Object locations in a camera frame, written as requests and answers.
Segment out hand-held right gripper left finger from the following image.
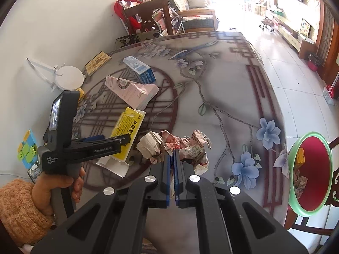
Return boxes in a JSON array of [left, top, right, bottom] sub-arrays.
[[31, 148, 174, 254]]

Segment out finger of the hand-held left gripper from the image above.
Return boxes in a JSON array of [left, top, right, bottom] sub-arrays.
[[104, 133, 132, 149], [81, 134, 106, 143]]

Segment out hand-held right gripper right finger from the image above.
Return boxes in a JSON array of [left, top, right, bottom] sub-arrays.
[[174, 149, 310, 254]]

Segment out yellow cardboard box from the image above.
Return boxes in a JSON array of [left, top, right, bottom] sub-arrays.
[[95, 107, 146, 178]]

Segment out red printed paper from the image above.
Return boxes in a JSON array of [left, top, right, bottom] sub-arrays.
[[160, 130, 191, 151]]

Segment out red bin with green rim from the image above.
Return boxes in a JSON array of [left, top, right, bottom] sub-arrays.
[[288, 131, 333, 217]]

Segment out person's left hand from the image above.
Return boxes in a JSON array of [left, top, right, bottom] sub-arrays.
[[32, 165, 86, 217]]

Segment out blue toy with green buttons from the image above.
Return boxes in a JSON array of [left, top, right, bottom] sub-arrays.
[[16, 129, 39, 169]]

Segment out large crumpled beige newspaper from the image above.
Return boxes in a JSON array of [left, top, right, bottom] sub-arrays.
[[136, 131, 166, 164]]

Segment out crumpled newspaper ball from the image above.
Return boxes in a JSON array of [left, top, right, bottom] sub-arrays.
[[180, 130, 213, 175]]

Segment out pink carton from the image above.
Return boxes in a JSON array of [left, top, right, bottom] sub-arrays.
[[105, 75, 160, 111]]

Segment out white round device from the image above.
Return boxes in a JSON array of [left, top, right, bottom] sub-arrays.
[[25, 57, 86, 90]]

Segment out blue and white box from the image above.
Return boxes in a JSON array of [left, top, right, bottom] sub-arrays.
[[122, 55, 156, 84]]

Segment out floral printed tablecloth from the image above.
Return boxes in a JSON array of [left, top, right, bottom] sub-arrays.
[[28, 30, 290, 254]]

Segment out orange plastic bag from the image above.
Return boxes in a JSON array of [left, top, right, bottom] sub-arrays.
[[296, 148, 306, 166]]

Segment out white rack with magazines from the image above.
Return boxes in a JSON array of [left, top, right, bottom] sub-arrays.
[[152, 7, 184, 36]]

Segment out red bag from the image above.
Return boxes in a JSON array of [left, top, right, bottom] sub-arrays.
[[114, 0, 145, 29]]

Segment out wooden chair with floral seat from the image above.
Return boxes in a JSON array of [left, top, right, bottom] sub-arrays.
[[115, 0, 175, 48]]

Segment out white mop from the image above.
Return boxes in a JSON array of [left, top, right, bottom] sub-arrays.
[[322, 74, 339, 105]]

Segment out small red waste basket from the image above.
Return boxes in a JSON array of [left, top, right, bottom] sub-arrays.
[[307, 54, 322, 72]]

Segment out swivel stool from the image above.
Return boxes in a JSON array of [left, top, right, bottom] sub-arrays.
[[260, 17, 277, 33]]

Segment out low light cabinet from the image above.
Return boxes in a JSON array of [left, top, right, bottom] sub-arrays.
[[267, 5, 318, 59]]

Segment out framed picture board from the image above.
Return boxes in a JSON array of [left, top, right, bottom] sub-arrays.
[[300, 18, 313, 38]]

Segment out wooden lattice partition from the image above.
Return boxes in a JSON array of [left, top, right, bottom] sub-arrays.
[[316, 0, 339, 88]]

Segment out wooden frame sofa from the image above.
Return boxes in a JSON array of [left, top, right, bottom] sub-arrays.
[[167, 0, 220, 32]]

